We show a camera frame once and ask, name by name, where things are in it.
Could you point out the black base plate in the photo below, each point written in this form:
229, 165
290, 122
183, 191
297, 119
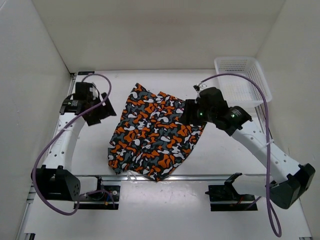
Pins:
222, 200
101, 200

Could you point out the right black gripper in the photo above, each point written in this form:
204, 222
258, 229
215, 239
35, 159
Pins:
190, 107

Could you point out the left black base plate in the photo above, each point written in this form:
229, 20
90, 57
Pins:
101, 200

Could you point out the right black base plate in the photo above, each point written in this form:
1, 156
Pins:
222, 200

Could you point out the orange camouflage shorts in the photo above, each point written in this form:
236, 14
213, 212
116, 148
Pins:
149, 138

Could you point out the white perforated plastic basket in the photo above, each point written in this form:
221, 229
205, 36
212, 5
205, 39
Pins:
236, 90

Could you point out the aluminium rail left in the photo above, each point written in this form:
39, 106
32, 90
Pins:
21, 235

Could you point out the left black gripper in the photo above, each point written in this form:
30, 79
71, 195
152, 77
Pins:
106, 111

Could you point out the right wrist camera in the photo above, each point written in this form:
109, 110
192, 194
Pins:
200, 87

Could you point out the black label sticker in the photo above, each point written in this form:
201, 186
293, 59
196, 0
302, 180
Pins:
85, 73

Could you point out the aluminium rail front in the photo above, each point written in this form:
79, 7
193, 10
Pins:
174, 177

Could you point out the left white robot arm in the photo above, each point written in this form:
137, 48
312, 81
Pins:
54, 178

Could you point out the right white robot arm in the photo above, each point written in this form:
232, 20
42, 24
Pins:
288, 178

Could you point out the aluminium rail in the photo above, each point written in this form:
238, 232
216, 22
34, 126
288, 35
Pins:
174, 177
21, 235

